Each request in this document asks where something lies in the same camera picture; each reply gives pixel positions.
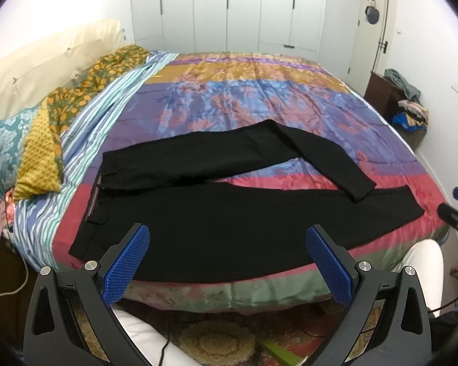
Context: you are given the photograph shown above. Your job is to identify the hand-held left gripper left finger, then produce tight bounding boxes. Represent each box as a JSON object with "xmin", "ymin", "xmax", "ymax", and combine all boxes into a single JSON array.
[{"xmin": 23, "ymin": 224, "xmax": 151, "ymax": 366}]

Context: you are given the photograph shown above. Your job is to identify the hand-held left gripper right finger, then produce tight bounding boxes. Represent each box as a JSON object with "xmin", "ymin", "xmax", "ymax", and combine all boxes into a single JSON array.
[{"xmin": 305, "ymin": 224, "xmax": 432, "ymax": 366}]

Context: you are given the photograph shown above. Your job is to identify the black pants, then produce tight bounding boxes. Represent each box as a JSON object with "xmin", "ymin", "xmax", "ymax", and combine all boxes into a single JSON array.
[{"xmin": 69, "ymin": 119, "xmax": 422, "ymax": 285}]

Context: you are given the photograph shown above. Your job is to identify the person's right leg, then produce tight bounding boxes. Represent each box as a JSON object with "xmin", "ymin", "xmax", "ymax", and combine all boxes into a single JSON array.
[{"xmin": 401, "ymin": 240, "xmax": 445, "ymax": 319}]

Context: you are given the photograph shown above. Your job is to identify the person's leg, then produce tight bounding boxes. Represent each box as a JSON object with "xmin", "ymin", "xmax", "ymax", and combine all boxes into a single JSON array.
[
  {"xmin": 112, "ymin": 307, "xmax": 210, "ymax": 366},
  {"xmin": 401, "ymin": 240, "xmax": 445, "ymax": 319}
]

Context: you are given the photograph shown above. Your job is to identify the person's left leg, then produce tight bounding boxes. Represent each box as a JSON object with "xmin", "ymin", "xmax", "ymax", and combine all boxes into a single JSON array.
[{"xmin": 112, "ymin": 307, "xmax": 210, "ymax": 366}]

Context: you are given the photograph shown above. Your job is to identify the blue bag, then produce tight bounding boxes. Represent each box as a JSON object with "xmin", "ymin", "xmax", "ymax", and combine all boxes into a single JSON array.
[{"xmin": 391, "ymin": 112, "xmax": 428, "ymax": 132}]

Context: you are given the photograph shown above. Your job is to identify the pile of mixed clothes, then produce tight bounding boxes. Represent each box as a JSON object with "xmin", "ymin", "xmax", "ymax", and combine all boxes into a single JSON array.
[{"xmin": 397, "ymin": 99, "xmax": 430, "ymax": 126}]

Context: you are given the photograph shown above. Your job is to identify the green stick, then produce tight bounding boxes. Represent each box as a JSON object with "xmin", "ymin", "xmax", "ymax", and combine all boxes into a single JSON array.
[{"xmin": 261, "ymin": 337, "xmax": 310, "ymax": 366}]

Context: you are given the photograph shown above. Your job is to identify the patterned floor rug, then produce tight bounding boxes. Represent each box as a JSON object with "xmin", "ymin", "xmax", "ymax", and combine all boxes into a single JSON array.
[{"xmin": 80, "ymin": 297, "xmax": 352, "ymax": 366}]

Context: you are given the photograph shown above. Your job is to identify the grey-green crumpled cloth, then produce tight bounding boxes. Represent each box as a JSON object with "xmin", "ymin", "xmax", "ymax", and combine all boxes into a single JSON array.
[{"xmin": 385, "ymin": 68, "xmax": 421, "ymax": 103}]

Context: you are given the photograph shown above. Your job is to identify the dark wooden dresser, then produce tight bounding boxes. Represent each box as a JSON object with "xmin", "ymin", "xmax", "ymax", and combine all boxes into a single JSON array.
[{"xmin": 364, "ymin": 70, "xmax": 428, "ymax": 149}]

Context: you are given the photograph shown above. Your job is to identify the mustard dotted pillow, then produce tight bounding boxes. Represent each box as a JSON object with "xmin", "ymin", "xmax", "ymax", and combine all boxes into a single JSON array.
[{"xmin": 13, "ymin": 103, "xmax": 64, "ymax": 200}]

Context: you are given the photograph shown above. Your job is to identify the blue striped bed sheet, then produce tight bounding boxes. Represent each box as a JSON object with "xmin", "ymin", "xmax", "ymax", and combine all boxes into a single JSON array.
[{"xmin": 15, "ymin": 49, "xmax": 180, "ymax": 275}]

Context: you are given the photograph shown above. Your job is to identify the teal floral pillow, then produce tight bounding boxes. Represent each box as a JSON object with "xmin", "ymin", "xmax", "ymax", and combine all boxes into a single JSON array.
[{"xmin": 0, "ymin": 109, "xmax": 39, "ymax": 197}]

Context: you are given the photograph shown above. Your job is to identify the white door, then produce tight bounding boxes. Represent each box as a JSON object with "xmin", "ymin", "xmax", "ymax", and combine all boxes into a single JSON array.
[{"xmin": 347, "ymin": 0, "xmax": 395, "ymax": 84}]

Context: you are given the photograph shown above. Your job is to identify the orange floral green cloth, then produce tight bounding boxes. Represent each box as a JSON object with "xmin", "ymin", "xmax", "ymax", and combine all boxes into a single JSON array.
[{"xmin": 48, "ymin": 45, "xmax": 151, "ymax": 172}]

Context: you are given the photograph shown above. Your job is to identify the colourful patchwork bedspread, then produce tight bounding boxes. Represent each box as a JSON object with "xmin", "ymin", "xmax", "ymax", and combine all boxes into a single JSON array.
[{"xmin": 55, "ymin": 51, "xmax": 451, "ymax": 315}]

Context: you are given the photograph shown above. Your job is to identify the round dark door hanging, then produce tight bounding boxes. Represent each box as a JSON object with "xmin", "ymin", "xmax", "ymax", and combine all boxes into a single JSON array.
[{"xmin": 364, "ymin": 0, "xmax": 381, "ymax": 26}]

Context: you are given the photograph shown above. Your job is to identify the cream padded headboard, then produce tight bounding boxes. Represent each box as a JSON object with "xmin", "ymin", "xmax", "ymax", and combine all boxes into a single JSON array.
[{"xmin": 0, "ymin": 18, "xmax": 125, "ymax": 126}]

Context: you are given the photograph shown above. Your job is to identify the white wardrobe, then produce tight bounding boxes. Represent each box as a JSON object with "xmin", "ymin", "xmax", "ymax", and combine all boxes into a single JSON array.
[{"xmin": 129, "ymin": 0, "xmax": 329, "ymax": 53}]

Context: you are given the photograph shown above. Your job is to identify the black cable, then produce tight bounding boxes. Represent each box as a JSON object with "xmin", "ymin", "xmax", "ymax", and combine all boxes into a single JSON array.
[{"xmin": 158, "ymin": 332, "xmax": 172, "ymax": 366}]

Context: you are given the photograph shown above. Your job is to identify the beige cord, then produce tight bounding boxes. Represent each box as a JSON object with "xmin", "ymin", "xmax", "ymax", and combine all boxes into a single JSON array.
[{"xmin": 0, "ymin": 253, "xmax": 29, "ymax": 298}]

